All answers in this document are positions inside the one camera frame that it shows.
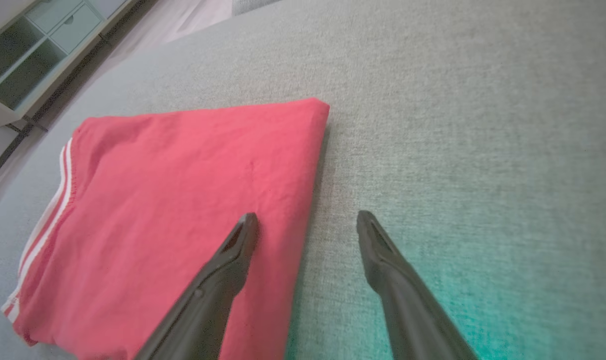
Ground red Bulls jersey white sleeves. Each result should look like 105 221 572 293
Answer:
1 97 331 360

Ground white shelf cabinet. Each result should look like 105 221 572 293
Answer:
0 0 139 128

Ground grey sofa back cushion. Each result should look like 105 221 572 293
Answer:
232 0 283 16

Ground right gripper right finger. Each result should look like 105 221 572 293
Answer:
357 210 478 360

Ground grey sofa seat cushion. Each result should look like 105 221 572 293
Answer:
0 0 606 360

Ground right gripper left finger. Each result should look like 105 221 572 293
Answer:
135 212 259 360

